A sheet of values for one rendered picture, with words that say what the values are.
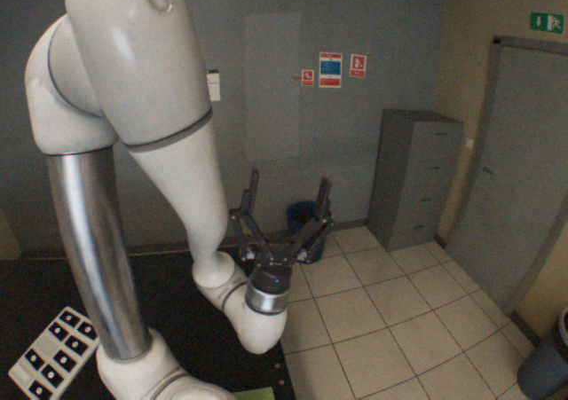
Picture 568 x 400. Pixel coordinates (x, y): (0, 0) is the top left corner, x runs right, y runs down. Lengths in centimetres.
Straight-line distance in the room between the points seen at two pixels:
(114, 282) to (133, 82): 30
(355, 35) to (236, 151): 144
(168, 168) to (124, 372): 41
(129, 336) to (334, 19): 235
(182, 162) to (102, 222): 18
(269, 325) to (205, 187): 36
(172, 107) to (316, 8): 217
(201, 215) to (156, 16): 21
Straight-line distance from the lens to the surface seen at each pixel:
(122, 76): 23
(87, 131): 35
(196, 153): 26
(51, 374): 115
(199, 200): 30
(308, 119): 235
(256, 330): 58
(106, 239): 41
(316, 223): 49
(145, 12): 23
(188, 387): 52
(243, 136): 228
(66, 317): 128
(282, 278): 50
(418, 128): 227
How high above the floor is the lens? 173
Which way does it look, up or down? 27 degrees down
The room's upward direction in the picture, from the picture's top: straight up
